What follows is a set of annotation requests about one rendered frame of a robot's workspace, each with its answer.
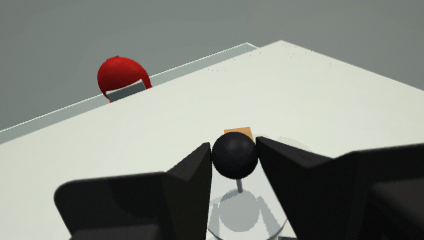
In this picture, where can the tan cube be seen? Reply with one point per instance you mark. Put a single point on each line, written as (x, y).
(244, 130)

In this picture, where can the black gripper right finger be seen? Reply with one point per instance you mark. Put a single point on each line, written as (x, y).
(324, 198)

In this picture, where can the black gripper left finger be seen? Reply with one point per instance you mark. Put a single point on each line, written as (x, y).
(176, 200)

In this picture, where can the french press coffee plunger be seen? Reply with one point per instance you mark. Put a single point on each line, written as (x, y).
(243, 205)

